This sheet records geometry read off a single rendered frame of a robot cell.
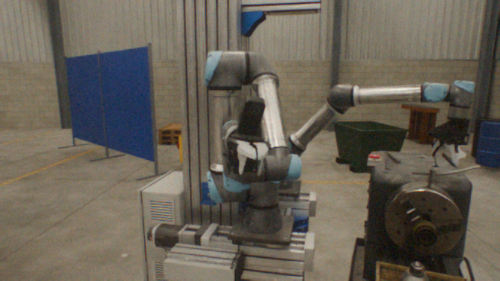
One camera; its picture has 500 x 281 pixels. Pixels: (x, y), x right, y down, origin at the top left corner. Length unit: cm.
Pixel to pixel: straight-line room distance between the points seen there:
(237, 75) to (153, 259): 95
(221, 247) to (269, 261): 19
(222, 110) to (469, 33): 1244
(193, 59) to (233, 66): 32
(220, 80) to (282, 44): 1052
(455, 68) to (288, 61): 556
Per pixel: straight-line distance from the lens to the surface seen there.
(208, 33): 136
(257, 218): 121
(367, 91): 151
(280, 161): 91
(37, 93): 1438
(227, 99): 111
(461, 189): 181
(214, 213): 146
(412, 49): 1247
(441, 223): 164
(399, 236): 170
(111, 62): 728
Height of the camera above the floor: 171
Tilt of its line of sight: 11 degrees down
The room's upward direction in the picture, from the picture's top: straight up
